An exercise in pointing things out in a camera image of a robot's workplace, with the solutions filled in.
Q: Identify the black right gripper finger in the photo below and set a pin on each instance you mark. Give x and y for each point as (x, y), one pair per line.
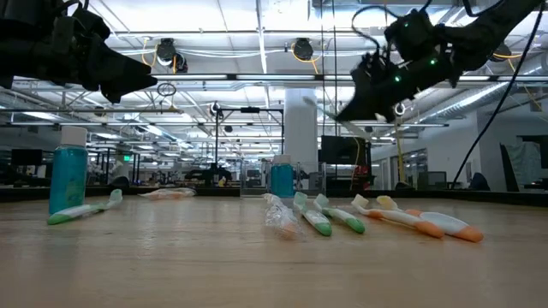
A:
(364, 102)
(391, 104)

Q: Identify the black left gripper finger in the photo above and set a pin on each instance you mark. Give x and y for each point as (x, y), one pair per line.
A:
(115, 95)
(120, 72)

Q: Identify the green and white toothbrush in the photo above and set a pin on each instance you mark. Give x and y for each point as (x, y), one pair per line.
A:
(314, 219)
(77, 211)
(342, 215)
(319, 108)

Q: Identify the blue mouthwash bottle white cap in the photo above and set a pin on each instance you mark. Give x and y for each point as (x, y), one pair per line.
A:
(282, 181)
(68, 179)

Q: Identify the plastic-wrapped orange toothbrush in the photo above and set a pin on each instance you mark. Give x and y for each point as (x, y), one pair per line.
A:
(280, 218)
(169, 193)

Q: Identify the orange and white toothbrush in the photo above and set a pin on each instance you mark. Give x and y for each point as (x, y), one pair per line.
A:
(449, 224)
(398, 217)

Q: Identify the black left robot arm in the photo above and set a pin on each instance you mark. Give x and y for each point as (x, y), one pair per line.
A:
(17, 43)

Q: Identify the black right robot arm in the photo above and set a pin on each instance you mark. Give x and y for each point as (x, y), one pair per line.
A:
(484, 34)

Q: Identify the black monitor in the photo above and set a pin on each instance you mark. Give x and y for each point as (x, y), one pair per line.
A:
(342, 149)

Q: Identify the white building pillar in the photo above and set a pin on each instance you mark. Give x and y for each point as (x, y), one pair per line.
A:
(301, 128)

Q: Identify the long ceiling light bar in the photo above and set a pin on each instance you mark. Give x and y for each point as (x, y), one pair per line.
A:
(274, 77)

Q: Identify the dark jacket on chair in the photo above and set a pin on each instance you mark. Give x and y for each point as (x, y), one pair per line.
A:
(479, 183)

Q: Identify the grey patterned curtain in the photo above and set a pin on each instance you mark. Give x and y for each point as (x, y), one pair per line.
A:
(528, 162)

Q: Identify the silver ventilation duct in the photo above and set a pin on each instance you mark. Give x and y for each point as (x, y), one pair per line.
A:
(471, 100)

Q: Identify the black gantry frame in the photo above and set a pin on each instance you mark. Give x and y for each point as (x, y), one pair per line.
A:
(250, 110)

